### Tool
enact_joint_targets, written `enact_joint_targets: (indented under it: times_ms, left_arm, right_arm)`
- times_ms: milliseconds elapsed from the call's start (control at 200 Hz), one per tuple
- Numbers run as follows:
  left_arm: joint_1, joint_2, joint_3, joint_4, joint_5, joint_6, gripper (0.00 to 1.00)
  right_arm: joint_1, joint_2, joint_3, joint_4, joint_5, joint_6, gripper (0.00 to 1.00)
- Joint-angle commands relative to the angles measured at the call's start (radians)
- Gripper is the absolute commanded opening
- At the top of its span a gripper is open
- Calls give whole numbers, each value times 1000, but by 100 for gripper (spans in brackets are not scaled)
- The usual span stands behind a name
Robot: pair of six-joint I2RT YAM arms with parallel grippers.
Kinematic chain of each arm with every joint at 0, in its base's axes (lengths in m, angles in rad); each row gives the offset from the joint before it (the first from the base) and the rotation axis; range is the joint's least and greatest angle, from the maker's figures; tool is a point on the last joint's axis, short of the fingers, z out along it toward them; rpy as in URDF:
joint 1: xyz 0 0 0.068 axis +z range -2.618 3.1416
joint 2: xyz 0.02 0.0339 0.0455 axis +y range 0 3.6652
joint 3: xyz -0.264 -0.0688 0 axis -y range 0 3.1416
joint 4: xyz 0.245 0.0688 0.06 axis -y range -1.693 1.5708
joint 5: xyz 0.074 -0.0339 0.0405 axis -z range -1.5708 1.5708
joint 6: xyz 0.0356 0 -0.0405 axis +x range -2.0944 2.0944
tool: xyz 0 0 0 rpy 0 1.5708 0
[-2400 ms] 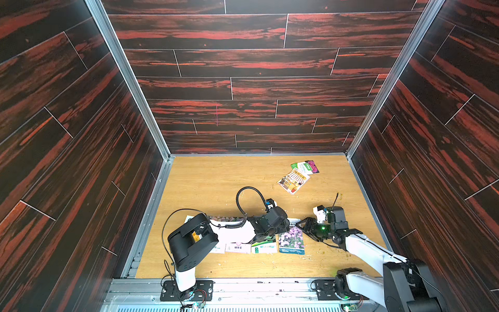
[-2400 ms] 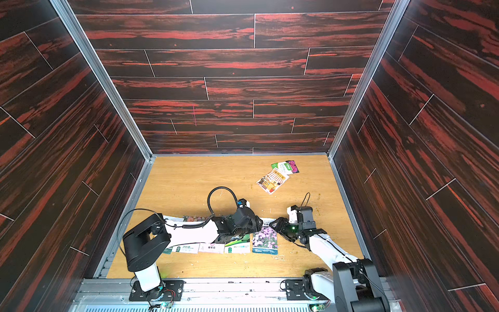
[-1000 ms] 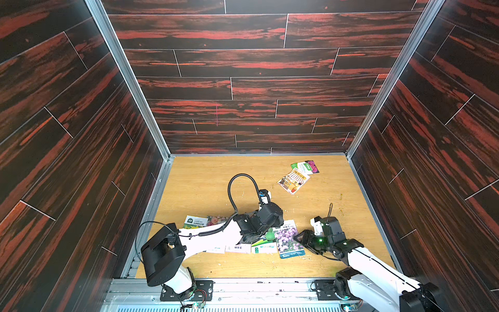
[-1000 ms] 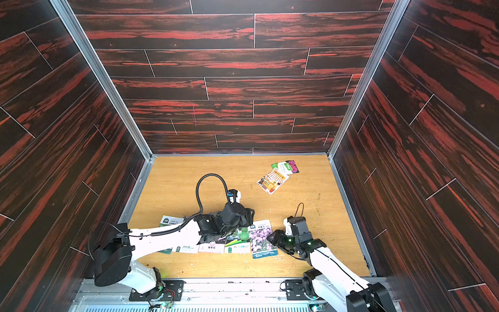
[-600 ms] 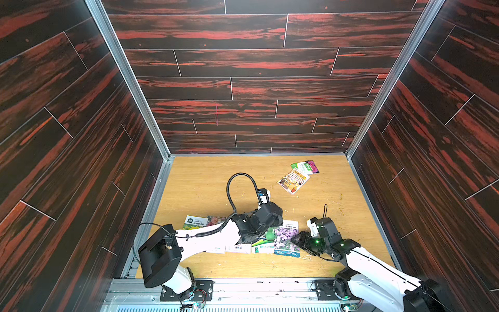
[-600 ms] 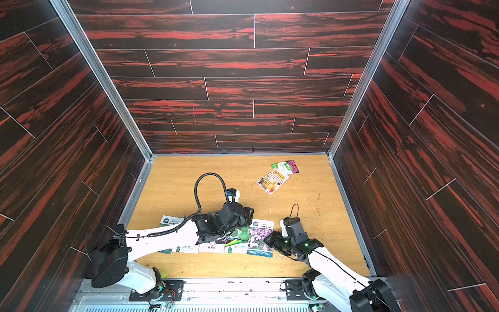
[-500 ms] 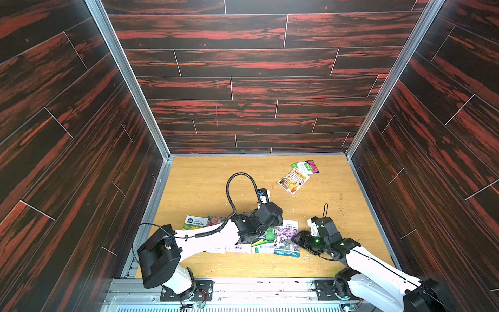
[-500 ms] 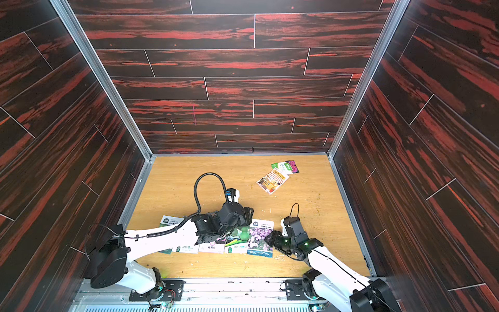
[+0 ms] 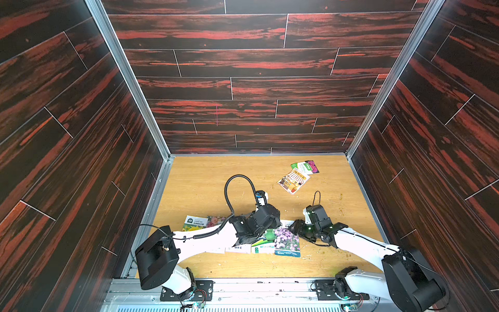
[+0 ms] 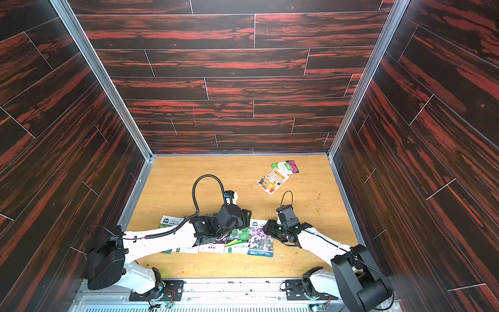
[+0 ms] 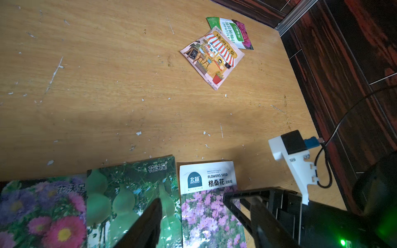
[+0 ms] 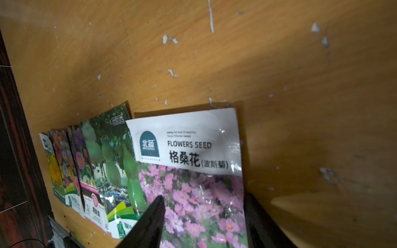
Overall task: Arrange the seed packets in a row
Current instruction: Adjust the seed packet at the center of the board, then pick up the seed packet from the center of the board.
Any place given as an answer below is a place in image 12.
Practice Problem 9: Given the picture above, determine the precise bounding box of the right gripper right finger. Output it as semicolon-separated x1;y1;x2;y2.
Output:
244;193;297;248

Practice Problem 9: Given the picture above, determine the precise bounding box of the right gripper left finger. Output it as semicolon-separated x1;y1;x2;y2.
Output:
116;195;165;248

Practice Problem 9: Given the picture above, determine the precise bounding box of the purple pink asters seed packet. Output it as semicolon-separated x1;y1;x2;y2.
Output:
66;126;108;233

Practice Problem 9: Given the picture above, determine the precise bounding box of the green gourd seed packet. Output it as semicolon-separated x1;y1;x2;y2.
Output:
80;104;147;239

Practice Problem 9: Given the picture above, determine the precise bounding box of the purple flowers seed packet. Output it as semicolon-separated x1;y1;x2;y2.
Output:
127;108;248;248

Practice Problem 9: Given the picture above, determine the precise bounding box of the mixed roses seed packet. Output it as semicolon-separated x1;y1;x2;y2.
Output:
50;130;85;218

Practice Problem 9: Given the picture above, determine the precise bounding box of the yellow flower seed packet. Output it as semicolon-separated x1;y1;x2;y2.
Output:
39;133;68;206

